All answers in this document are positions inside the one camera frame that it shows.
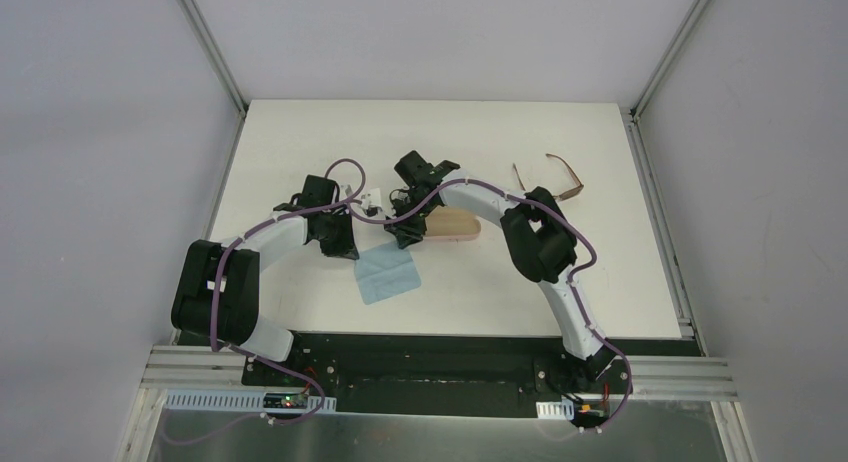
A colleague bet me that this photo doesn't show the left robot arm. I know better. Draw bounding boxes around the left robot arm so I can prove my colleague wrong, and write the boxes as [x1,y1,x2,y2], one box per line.
[171,175,359,387]

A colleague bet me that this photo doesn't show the brown frame sunglasses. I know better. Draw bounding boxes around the brown frame sunglasses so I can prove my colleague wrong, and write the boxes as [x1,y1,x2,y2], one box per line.
[510,152,586,202]

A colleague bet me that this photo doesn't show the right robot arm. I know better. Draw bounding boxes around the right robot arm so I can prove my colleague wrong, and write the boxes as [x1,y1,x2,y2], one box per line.
[384,151,616,392]

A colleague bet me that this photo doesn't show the pink glasses case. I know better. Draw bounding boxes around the pink glasses case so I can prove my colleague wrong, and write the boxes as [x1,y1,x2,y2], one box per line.
[424,207,482,241]

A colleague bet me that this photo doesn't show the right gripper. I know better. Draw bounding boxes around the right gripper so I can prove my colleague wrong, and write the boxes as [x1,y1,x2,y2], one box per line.
[383,193,438,249]

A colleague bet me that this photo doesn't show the right white cable duct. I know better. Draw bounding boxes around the right white cable duct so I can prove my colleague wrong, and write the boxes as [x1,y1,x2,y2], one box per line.
[535,398,575,421]

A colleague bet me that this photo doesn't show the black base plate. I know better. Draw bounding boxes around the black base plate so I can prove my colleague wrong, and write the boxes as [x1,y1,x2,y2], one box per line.
[241,332,626,418]

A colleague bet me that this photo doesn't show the blue cleaning cloth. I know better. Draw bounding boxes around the blue cleaning cloth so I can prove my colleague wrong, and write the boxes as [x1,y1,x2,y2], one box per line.
[354,242,422,305]

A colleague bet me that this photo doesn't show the white cable duct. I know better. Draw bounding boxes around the white cable duct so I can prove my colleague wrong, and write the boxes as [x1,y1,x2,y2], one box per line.
[164,389,337,415]
[535,398,575,421]

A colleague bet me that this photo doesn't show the left white cable duct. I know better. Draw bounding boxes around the left white cable duct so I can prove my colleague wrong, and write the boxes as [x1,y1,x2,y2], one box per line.
[164,389,337,415]

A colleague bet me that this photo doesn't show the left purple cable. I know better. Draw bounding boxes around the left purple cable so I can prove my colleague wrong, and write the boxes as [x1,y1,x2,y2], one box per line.
[158,158,368,447]

